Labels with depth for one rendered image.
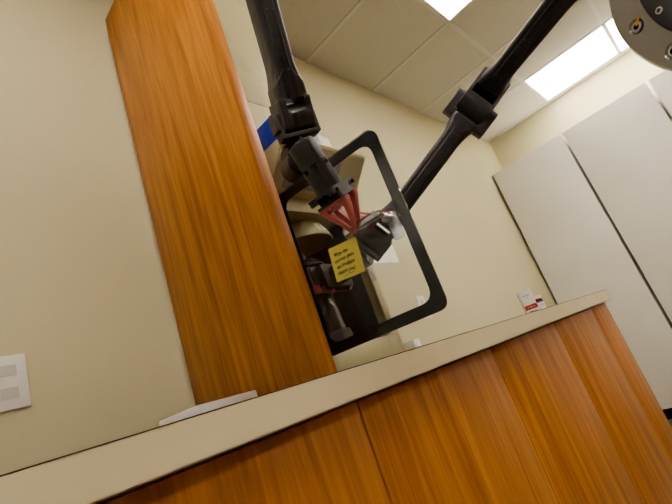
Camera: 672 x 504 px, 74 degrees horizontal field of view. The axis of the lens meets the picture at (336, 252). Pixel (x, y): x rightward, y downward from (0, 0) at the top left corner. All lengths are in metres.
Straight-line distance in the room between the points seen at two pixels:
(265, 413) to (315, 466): 0.11
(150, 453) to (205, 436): 0.05
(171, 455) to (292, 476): 0.16
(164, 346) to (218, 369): 0.21
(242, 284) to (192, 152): 0.40
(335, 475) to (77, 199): 1.06
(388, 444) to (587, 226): 3.36
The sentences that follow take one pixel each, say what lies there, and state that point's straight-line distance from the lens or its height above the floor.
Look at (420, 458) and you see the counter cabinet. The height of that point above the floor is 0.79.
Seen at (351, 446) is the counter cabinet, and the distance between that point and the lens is 0.62.
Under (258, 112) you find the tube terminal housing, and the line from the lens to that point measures 1.29.
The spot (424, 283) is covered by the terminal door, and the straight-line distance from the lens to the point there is 0.85.
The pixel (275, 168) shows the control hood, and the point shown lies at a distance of 1.09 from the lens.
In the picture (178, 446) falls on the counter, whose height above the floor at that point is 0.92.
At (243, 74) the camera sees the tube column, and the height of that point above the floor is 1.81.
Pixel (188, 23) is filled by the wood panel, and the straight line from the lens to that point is 1.37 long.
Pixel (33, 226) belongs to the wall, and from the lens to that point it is 1.33.
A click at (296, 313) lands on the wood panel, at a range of 0.91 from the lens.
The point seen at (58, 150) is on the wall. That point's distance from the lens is 1.48.
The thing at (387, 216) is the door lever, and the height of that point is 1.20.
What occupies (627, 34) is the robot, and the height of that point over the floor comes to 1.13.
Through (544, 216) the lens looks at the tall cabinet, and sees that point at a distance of 3.98.
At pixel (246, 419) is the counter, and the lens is 0.49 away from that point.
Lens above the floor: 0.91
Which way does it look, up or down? 17 degrees up
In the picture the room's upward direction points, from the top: 20 degrees counter-clockwise
